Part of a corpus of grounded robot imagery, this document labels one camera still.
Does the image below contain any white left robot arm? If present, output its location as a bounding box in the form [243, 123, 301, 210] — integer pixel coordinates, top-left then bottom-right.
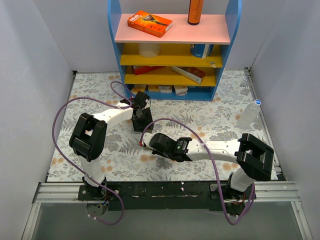
[69, 91, 153, 200]

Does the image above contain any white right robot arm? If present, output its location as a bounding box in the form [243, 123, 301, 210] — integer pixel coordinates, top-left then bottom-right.
[142, 133, 274, 199]

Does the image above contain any yellow soap box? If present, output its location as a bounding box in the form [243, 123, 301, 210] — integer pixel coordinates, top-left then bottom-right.
[131, 84, 147, 95]

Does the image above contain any floral tablecloth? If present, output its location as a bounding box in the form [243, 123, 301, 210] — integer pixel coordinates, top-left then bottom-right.
[46, 70, 254, 182]

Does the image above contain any white soap box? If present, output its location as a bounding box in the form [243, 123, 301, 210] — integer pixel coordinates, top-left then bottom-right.
[173, 85, 188, 97]

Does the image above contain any red box left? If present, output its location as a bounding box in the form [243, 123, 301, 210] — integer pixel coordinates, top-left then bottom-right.
[131, 65, 164, 76]

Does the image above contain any white cup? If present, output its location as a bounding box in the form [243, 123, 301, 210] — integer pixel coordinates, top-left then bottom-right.
[138, 43, 161, 58]

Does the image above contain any blue shelf unit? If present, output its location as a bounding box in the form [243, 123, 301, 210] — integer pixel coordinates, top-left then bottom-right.
[107, 0, 243, 101]

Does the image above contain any red white long box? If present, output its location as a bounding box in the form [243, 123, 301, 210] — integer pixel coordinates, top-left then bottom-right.
[170, 66, 207, 84]

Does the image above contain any clear plastic water bottle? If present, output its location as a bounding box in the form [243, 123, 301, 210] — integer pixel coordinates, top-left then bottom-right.
[237, 99, 262, 129]

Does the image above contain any blue white can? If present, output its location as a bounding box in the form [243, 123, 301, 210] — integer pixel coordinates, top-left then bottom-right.
[190, 44, 214, 59]

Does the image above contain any orange razor box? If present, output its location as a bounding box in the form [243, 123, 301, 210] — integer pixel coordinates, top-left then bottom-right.
[127, 10, 173, 38]

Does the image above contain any orange bottle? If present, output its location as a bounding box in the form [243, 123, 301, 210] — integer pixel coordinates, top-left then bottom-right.
[187, 0, 204, 25]

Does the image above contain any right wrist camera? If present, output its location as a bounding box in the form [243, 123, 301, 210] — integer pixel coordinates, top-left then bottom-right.
[139, 132, 154, 150]

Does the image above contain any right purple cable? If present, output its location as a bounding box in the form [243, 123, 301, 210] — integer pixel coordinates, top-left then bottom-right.
[139, 117, 256, 226]

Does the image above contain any purple cable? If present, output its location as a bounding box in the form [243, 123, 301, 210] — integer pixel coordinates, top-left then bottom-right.
[139, 117, 256, 226]
[51, 81, 135, 226]

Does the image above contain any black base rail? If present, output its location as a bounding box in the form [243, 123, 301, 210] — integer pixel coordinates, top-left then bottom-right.
[77, 178, 256, 216]

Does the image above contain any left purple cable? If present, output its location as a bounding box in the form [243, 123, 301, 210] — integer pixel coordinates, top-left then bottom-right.
[51, 81, 135, 226]

